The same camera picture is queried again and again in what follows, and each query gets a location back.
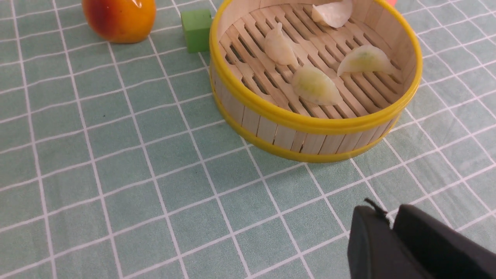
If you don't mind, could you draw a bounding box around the green foam cube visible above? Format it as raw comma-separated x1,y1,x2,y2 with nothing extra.
181,9,212,53

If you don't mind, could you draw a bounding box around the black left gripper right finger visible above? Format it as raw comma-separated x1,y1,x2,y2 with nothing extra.
393,204,496,279

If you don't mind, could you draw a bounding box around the yellow rimmed bamboo steamer tray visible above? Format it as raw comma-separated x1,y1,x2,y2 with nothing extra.
209,0,423,163

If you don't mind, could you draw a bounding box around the orange red toy pear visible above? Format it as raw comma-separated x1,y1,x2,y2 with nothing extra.
81,0,157,44

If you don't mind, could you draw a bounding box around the pale green dumpling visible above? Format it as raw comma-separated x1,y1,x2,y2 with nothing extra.
337,45,396,76
291,65,343,106

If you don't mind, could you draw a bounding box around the white dumpling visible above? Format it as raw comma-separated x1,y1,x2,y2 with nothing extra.
264,22,299,65
311,0,353,28

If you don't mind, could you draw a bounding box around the green checked tablecloth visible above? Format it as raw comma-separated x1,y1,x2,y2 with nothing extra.
0,0,496,279

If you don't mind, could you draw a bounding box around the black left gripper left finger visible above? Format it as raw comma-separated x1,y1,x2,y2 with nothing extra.
347,198,431,279

